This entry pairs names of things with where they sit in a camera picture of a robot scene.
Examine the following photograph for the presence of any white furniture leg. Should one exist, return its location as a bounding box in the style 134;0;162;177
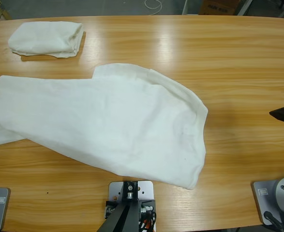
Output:
238;0;254;15
180;0;189;15

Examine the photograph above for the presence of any cardboard box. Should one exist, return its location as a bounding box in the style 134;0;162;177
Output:
199;0;240;15

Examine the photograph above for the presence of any orange cable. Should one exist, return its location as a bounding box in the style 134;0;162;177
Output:
141;218;157;232

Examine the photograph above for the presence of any white t-shirt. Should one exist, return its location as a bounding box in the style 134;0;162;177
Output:
0;63;209;190

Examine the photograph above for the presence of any folded white cloth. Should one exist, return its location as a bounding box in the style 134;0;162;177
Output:
8;21;85;58

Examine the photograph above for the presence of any black base cable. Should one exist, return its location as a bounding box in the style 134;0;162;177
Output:
263;211;284;232

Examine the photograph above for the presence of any white camera stand mount block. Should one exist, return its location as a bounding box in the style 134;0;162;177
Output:
107;180;156;232

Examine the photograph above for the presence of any white cable loop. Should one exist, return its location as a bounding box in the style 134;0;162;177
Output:
144;0;163;12

